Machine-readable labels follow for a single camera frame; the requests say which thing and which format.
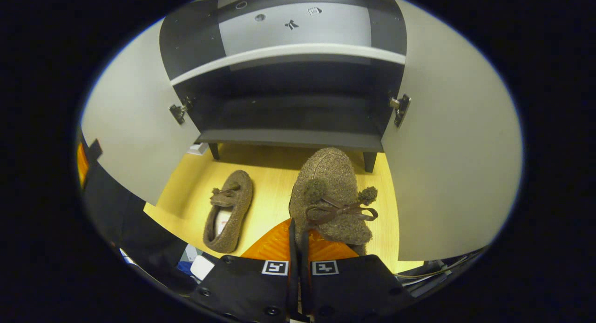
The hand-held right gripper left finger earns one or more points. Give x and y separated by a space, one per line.
293 248

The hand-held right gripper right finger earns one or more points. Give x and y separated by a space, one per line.
305 267

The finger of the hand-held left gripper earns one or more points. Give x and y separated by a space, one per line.
83 167

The beige shoe cabinet door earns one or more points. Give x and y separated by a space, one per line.
456 164
135 118

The brown fuzzy shoe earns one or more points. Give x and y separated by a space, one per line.
240 192
330 174

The grey and beige shoe cabinet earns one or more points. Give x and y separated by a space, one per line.
298 139

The metal door hinge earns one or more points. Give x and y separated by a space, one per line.
401 110
178 112

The white and blue object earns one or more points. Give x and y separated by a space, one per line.
202 267

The white flat box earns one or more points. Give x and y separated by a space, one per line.
198 149

